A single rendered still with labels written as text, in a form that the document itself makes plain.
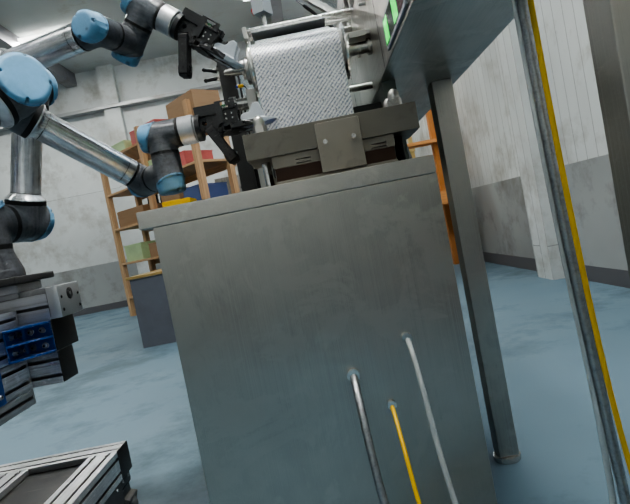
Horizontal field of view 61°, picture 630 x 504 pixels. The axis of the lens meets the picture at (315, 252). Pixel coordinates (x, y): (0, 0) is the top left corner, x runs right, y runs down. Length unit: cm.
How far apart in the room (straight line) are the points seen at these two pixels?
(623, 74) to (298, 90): 89
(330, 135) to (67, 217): 1030
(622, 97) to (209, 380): 93
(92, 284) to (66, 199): 171
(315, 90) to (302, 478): 95
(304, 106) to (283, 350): 64
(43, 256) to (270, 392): 1049
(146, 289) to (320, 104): 394
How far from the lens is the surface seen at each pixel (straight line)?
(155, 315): 520
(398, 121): 125
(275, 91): 147
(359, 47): 155
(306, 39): 151
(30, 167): 184
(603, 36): 79
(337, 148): 121
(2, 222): 177
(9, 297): 172
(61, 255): 1142
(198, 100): 688
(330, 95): 146
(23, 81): 133
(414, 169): 118
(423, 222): 118
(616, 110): 78
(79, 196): 1128
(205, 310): 120
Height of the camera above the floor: 79
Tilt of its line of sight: 3 degrees down
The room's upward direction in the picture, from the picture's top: 11 degrees counter-clockwise
